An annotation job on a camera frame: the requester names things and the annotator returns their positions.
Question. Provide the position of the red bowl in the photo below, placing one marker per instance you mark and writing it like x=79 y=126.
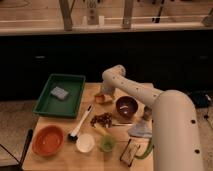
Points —
x=48 y=141

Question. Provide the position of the dark object at right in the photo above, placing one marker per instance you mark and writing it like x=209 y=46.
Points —
x=200 y=99

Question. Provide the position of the green curved handle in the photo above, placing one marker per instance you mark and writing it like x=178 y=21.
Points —
x=147 y=151

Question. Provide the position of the small white bowl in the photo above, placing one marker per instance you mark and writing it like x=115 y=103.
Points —
x=85 y=143

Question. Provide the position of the dark purple bowl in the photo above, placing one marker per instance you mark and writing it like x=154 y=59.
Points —
x=126 y=106

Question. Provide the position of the green plastic tray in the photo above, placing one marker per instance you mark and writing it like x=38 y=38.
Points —
x=49 y=106

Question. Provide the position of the white handled brush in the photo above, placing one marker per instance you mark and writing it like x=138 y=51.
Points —
x=72 y=136

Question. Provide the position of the small metal cup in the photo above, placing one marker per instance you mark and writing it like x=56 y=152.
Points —
x=147 y=115

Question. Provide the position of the green cup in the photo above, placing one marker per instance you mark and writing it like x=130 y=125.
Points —
x=107 y=143

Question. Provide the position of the grey cloth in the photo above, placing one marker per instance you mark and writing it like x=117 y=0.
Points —
x=140 y=130

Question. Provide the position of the yellow banana piece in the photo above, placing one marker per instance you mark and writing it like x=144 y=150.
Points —
x=101 y=130

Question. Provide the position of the red yellow apple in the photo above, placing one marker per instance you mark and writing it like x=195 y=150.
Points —
x=102 y=99

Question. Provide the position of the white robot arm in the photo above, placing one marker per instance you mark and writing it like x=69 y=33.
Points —
x=175 y=132

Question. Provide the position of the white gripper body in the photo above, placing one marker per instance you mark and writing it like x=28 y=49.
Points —
x=107 y=89

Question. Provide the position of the bunch of dark grapes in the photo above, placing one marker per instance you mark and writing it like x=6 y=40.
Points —
x=104 y=120

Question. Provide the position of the grey sponge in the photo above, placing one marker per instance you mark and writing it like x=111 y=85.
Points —
x=59 y=93

